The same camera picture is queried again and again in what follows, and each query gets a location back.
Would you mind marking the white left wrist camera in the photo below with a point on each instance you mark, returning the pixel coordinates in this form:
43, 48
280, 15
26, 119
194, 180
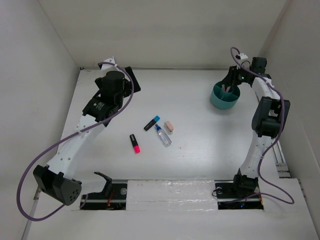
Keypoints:
109, 64

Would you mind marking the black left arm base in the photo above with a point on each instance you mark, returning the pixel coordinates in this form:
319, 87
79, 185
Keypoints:
113, 196

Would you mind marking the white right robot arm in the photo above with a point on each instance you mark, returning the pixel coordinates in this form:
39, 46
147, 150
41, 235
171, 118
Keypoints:
267, 123

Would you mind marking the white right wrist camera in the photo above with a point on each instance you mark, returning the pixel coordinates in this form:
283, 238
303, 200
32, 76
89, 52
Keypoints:
241, 56

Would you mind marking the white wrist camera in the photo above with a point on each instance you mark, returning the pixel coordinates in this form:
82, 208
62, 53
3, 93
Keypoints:
241, 56
109, 64

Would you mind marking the blue highlighter black body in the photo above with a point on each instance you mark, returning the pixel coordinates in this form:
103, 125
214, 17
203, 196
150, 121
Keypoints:
152, 123

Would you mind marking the clear bottle blue cap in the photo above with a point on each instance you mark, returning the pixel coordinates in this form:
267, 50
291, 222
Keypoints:
163, 136

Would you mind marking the pink eraser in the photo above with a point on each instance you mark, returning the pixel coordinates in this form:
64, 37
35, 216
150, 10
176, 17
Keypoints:
169, 127

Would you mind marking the aluminium side rail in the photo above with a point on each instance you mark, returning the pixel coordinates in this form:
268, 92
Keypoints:
280, 162

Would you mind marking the pink highlighter black body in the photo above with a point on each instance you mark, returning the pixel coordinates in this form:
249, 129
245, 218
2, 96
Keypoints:
135, 144

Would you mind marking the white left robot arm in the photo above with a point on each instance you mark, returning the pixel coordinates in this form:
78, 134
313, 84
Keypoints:
56, 178

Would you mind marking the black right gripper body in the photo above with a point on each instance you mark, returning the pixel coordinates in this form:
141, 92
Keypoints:
240, 75

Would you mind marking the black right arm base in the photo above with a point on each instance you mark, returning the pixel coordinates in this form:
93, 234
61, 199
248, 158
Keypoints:
238, 194

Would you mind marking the teal round desk organizer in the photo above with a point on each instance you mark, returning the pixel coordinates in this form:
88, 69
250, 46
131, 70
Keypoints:
224, 100

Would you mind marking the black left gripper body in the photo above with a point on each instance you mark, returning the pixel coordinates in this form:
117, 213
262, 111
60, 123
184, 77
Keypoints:
128, 91

